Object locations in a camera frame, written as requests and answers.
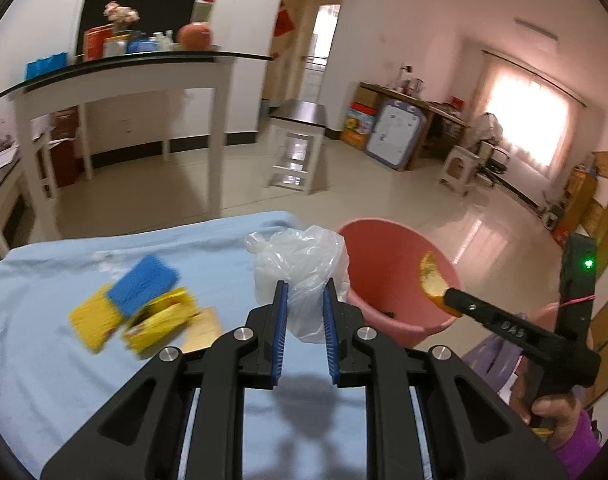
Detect black monitor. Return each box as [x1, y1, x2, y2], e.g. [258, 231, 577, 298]
[76, 0, 201, 59]

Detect blue plastic pack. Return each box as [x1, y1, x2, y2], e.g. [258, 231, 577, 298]
[128, 35, 163, 55]

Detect wooden desk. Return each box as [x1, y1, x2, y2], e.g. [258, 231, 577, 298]
[359, 81, 473, 171]

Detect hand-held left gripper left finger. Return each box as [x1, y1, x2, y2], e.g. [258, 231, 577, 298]
[40, 280, 289, 480]

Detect purple plastic bag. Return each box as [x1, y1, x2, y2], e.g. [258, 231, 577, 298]
[461, 312, 535, 392]

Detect brown cardboard box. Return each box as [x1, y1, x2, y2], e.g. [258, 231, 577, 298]
[353, 85, 380, 109]

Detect purple drawing board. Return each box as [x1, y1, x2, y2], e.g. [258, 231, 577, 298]
[366, 97, 427, 171]

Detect flower bouquet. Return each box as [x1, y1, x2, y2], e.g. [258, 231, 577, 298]
[104, 2, 140, 34]

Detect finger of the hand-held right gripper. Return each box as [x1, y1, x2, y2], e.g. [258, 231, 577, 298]
[443, 287, 505, 333]

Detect blue foam fruit net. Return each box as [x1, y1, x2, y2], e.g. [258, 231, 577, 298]
[108, 255, 181, 319]

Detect white table with black top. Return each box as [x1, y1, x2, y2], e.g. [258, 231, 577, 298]
[0, 50, 275, 241]

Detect orange pomegranate ornament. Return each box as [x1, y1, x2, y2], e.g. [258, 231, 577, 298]
[178, 21, 214, 51]

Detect white plastic bag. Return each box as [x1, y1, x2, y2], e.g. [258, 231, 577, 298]
[244, 225, 352, 344]

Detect blue gift bag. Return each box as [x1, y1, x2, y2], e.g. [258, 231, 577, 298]
[25, 52, 70, 81]

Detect yellow snack packet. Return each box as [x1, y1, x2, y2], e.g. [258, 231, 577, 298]
[122, 287, 197, 357]

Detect dark red bin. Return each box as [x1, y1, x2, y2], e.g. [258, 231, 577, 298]
[51, 107, 82, 187]

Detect person's right forearm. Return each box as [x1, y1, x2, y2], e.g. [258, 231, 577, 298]
[554, 407, 603, 479]

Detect black office chair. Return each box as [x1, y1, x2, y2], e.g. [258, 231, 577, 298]
[471, 112, 513, 189]

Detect small white box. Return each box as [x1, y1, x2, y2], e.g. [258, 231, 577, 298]
[104, 35, 132, 59]

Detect red door decorations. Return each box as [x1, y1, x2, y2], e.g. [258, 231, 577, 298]
[273, 0, 300, 39]

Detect orange peel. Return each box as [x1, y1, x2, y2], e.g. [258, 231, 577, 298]
[419, 251, 462, 319]

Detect yellow foam fruit net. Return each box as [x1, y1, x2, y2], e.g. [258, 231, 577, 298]
[68, 282, 125, 354]

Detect red paper box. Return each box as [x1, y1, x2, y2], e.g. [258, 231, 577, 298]
[84, 25, 115, 61]

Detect white plastic stool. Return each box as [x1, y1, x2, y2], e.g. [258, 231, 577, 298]
[439, 146, 483, 197]

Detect tan paper piece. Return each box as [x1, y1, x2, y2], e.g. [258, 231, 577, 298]
[181, 307, 223, 354]

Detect pink plastic basin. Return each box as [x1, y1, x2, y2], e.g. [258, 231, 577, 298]
[336, 217, 462, 348]

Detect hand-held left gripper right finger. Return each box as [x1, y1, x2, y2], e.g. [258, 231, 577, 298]
[323, 277, 570, 480]

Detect colourful printed box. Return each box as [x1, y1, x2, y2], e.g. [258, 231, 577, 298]
[340, 102, 377, 151]

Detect dark top white stool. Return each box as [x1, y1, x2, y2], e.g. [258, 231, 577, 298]
[266, 100, 330, 195]

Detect person's right hand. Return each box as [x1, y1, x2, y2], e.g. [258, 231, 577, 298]
[514, 372, 585, 442]

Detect pink window curtain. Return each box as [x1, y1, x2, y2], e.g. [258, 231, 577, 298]
[481, 50, 588, 182]

